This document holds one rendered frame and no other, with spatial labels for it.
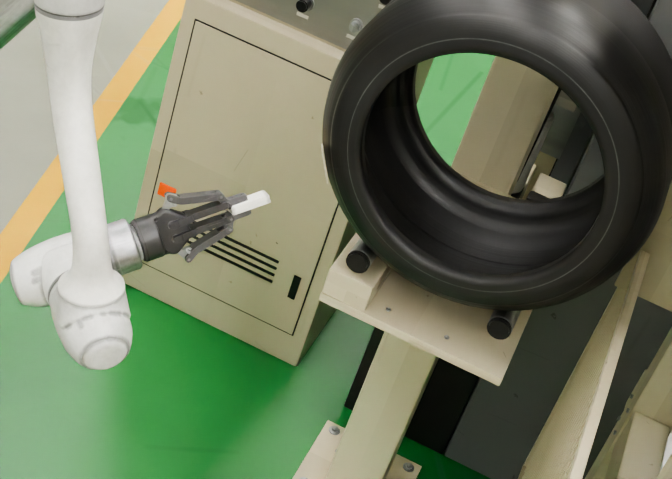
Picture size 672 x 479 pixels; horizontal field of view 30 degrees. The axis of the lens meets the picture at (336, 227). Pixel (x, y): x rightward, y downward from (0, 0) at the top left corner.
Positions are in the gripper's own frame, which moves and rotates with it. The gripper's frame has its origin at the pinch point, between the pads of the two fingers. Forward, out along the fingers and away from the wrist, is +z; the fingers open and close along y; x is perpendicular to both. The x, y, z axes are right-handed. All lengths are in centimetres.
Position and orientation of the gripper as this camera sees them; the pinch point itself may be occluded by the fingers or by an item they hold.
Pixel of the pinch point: (248, 202)
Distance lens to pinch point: 215.2
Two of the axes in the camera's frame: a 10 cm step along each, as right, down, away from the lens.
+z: 9.1, -3.3, 2.5
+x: 3.6, 3.2, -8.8
